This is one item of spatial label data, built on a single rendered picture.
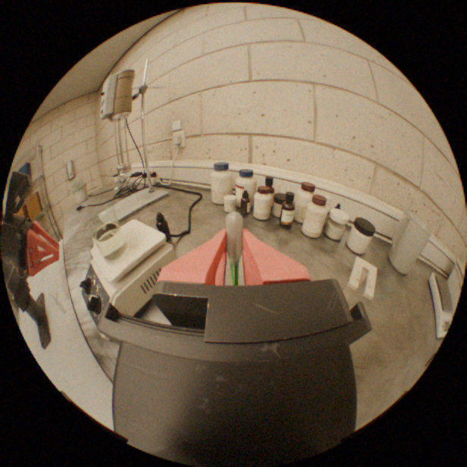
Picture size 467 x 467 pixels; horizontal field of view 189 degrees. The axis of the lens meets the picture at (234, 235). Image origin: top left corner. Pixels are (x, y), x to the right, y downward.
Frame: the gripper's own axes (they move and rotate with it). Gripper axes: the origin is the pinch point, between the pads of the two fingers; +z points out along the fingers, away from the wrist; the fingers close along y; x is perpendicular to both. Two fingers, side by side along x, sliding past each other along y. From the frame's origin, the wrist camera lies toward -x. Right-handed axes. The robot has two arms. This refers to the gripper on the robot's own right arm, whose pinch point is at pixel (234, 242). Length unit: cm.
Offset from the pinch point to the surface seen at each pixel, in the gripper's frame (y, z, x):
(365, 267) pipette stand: -13.4, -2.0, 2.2
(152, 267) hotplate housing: 12.1, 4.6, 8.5
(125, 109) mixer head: 38, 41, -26
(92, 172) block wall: 208, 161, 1
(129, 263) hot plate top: 14.2, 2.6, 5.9
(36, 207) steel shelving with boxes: 231, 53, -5
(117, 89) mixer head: 41, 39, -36
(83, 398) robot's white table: 25.4, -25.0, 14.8
